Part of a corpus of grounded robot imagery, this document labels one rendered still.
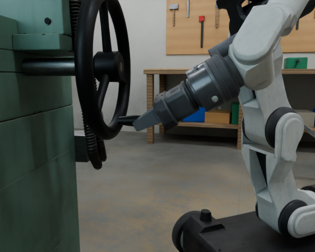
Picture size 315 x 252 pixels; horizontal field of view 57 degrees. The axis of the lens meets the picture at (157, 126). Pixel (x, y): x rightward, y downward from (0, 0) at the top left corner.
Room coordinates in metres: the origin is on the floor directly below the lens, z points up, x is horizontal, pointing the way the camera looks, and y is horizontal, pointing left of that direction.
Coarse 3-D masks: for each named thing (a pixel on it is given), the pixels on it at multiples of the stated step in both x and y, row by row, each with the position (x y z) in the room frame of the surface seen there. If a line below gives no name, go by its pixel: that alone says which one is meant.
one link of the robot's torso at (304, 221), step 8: (304, 192) 1.07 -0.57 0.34; (312, 192) 1.07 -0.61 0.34; (256, 200) 1.09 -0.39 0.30; (304, 200) 1.06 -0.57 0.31; (312, 200) 1.03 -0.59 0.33; (304, 208) 0.95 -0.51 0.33; (312, 208) 0.96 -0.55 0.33; (296, 216) 0.93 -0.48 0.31; (304, 216) 0.94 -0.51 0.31; (312, 216) 0.95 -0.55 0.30; (288, 224) 0.93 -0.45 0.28; (296, 224) 0.92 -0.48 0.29; (304, 224) 0.94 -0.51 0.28; (312, 224) 0.95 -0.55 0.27; (296, 232) 0.93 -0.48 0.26; (304, 232) 0.94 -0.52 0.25; (312, 232) 0.97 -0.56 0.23
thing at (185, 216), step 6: (192, 210) 1.21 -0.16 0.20; (186, 216) 1.17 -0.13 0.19; (180, 222) 1.16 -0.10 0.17; (174, 228) 1.16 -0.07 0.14; (180, 228) 1.14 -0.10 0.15; (174, 234) 1.15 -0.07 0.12; (180, 234) 1.14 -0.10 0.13; (174, 240) 1.14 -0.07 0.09; (180, 240) 1.14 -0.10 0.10; (180, 246) 1.14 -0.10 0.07
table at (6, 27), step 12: (0, 24) 0.54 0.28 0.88; (12, 24) 0.58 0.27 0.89; (0, 36) 0.54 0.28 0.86; (12, 36) 0.57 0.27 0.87; (24, 36) 0.57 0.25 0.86; (36, 36) 0.56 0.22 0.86; (48, 36) 0.56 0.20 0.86; (60, 36) 0.56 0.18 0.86; (0, 48) 0.54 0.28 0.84; (12, 48) 0.57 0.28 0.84; (24, 48) 0.57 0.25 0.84; (36, 48) 0.56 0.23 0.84; (48, 48) 0.56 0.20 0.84; (60, 48) 0.56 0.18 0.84; (72, 48) 0.61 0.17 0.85
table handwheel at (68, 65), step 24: (96, 0) 0.49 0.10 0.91; (120, 24) 0.66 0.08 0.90; (120, 48) 0.70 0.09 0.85; (24, 72) 0.60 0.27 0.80; (48, 72) 0.59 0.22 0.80; (72, 72) 0.58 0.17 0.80; (96, 72) 0.56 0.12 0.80; (120, 72) 0.58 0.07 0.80; (96, 96) 0.52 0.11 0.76; (120, 96) 0.68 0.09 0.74; (96, 120) 0.48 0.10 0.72
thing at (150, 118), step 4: (152, 108) 0.56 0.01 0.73; (148, 112) 0.56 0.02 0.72; (152, 112) 0.56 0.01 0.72; (140, 116) 0.57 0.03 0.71; (144, 116) 0.57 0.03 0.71; (148, 116) 0.56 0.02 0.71; (152, 116) 0.56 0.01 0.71; (156, 116) 0.56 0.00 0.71; (136, 120) 0.57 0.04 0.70; (140, 120) 0.57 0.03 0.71; (144, 120) 0.57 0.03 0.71; (148, 120) 0.57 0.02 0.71; (152, 120) 0.57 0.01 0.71; (156, 120) 0.56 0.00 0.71; (132, 124) 0.57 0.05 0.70; (136, 124) 0.57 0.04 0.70; (140, 124) 0.57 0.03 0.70; (144, 124) 0.57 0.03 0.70; (148, 124) 0.57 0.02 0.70; (152, 124) 0.57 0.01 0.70; (136, 128) 0.57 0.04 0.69; (140, 128) 0.57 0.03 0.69; (144, 128) 0.57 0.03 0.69
